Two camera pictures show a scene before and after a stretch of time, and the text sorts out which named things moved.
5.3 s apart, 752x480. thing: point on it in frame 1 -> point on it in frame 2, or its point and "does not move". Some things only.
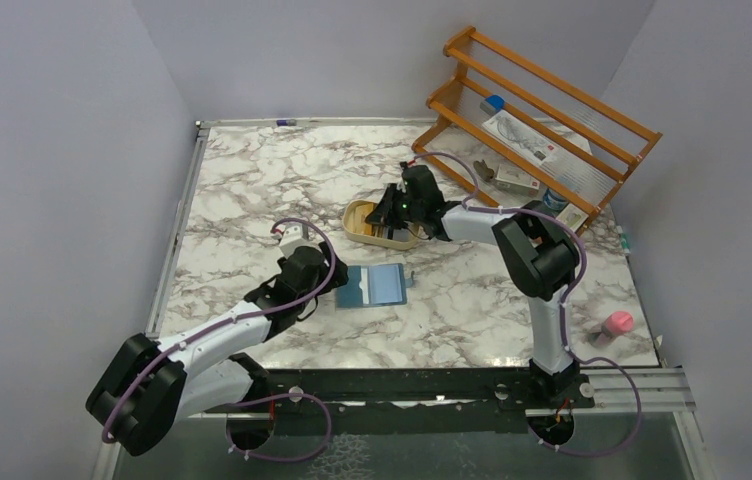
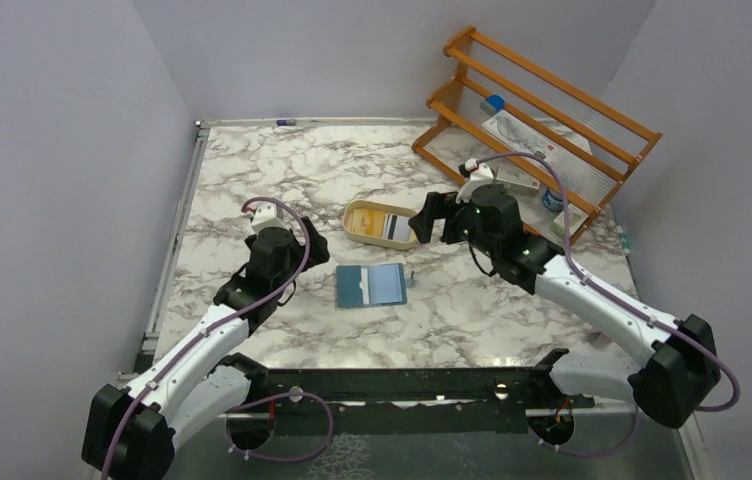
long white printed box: (519, 138) does not move
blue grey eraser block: (492, 104) does not move
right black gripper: (383, 211) -> (437, 206)
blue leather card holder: (384, 284) does not move
